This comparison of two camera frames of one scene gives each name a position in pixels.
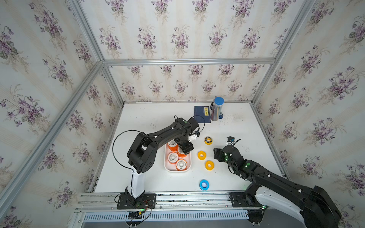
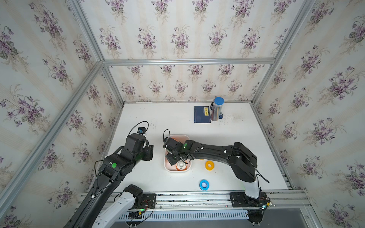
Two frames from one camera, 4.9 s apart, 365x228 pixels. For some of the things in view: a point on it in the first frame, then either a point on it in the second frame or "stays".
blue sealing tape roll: x=204 y=185 stays
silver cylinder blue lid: x=216 y=108 stays
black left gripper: x=187 y=149 -> x=149 y=151
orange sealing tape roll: x=181 y=165 stays
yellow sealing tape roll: x=209 y=165 stays
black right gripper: x=220 y=152 -> x=172 y=162
